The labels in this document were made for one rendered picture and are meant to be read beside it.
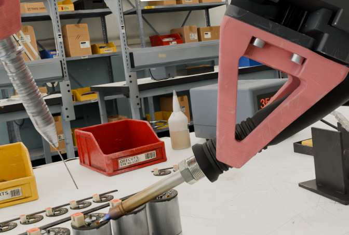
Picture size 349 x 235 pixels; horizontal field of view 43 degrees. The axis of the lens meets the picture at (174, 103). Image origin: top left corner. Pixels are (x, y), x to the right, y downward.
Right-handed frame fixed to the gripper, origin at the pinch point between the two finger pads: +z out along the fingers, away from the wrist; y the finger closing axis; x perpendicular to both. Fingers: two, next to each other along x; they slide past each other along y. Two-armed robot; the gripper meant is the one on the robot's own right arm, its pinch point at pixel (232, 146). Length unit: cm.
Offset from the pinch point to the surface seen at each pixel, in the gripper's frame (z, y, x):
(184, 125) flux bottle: 8.7, -47.5, -3.4
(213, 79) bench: 15, -297, 2
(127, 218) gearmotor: 7.3, -1.4, -4.1
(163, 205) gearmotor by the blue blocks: 6.3, -3.5, -2.3
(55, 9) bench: 9, -230, -101
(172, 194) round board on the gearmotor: 5.6, -4.3, -2.0
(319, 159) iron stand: 1.5, -20.7, 11.1
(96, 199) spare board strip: 16.5, -23.2, -9.2
